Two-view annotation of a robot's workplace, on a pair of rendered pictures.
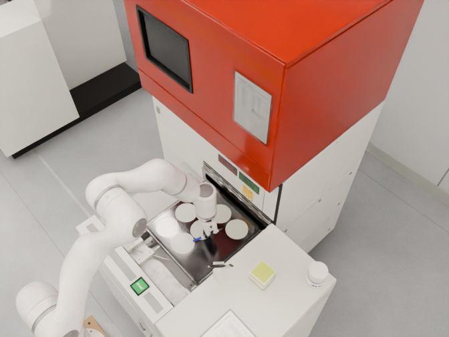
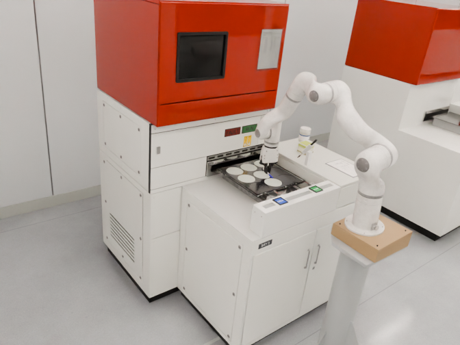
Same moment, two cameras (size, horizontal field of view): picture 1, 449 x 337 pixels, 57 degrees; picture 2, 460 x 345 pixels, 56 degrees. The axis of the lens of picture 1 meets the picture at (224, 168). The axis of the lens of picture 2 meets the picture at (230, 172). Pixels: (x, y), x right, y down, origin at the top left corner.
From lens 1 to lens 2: 264 cm
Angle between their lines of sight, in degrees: 69
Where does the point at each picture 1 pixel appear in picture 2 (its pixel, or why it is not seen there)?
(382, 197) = not seen: hidden behind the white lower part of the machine
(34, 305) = (378, 148)
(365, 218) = not seen: hidden behind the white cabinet
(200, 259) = (285, 177)
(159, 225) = (257, 189)
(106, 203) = (334, 84)
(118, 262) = (297, 196)
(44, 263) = not seen: outside the picture
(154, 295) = (321, 185)
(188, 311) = (329, 175)
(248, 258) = (291, 155)
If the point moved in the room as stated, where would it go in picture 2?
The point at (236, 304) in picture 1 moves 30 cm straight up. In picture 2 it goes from (322, 161) to (332, 114)
